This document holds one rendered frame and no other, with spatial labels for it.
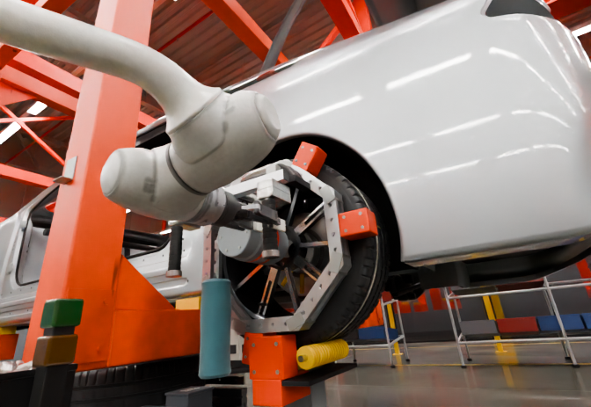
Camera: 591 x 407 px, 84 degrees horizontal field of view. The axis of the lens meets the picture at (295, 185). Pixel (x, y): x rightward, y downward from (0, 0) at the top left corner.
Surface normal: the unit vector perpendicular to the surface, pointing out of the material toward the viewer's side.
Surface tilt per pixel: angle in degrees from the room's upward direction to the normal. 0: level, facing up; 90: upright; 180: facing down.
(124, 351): 90
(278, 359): 90
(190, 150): 137
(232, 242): 90
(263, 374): 90
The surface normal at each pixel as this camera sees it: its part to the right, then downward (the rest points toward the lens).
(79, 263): 0.85, -0.26
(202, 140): -0.10, 0.42
